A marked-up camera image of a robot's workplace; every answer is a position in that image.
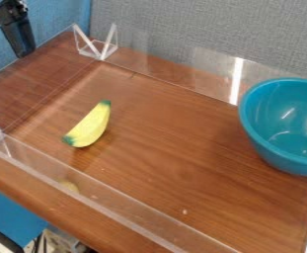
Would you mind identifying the clear acrylic back barrier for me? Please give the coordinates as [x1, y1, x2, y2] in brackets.
[107, 47, 294, 105]

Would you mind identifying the clear acrylic front barrier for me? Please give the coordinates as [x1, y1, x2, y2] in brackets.
[0, 134, 239, 253]

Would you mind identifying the yellow toy banana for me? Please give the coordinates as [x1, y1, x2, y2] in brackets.
[62, 100, 111, 147]

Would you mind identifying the blue plastic bowl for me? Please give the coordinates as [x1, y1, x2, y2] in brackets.
[239, 78, 307, 176]

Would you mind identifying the clear acrylic corner bracket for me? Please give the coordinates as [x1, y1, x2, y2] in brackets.
[71, 24, 119, 61]

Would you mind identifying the clear acrylic barrier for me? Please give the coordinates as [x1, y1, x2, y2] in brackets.
[107, 47, 294, 105]
[0, 134, 239, 253]

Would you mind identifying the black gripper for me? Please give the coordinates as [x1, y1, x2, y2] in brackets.
[0, 0, 36, 58]

